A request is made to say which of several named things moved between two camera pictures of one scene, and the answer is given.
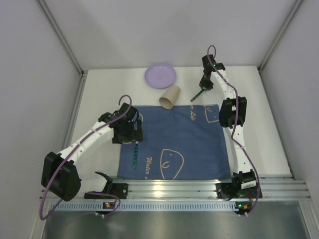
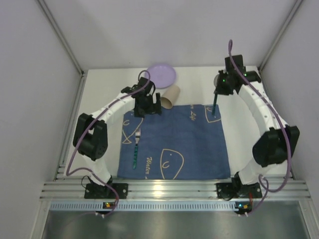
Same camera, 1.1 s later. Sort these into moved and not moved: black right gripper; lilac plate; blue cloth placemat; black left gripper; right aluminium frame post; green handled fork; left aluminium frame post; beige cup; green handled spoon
Moved: black left gripper; black right gripper; green handled spoon
Not moved: blue cloth placemat; right aluminium frame post; green handled fork; beige cup; left aluminium frame post; lilac plate
